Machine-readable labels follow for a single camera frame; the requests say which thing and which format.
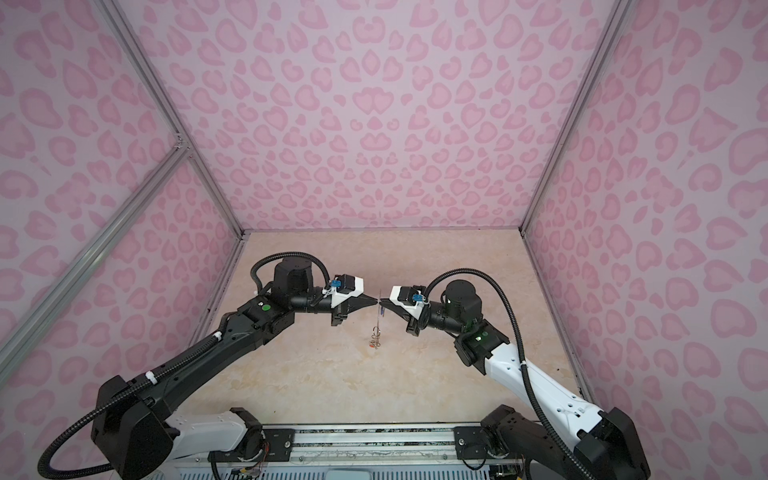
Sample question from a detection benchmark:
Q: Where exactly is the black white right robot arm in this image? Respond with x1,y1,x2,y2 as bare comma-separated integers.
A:
379,280,651,479

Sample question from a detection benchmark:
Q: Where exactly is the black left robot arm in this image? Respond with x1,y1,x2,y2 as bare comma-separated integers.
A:
91,252,378,479

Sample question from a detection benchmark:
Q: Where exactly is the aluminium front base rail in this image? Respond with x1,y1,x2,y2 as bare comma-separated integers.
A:
167,419,637,480

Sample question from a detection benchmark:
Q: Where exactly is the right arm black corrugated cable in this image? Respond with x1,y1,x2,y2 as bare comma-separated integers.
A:
423,267,595,480

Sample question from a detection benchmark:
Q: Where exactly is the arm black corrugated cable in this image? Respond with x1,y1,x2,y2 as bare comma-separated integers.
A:
423,267,595,480
37,251,332,480

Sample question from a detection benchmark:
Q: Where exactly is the aluminium left back corner post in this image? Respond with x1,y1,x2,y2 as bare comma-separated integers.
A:
92,0,245,239

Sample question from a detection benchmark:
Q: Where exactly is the aluminium corner post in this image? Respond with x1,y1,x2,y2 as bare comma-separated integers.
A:
92,0,245,239
519,0,637,238

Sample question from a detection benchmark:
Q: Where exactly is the aluminium left wall diagonal bar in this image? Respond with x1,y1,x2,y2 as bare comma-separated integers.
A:
1,140,189,385

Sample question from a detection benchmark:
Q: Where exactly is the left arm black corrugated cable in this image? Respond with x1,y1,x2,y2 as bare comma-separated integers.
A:
37,251,332,480

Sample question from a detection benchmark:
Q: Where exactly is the aluminium right back corner post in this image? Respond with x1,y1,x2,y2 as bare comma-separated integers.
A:
519,0,637,238

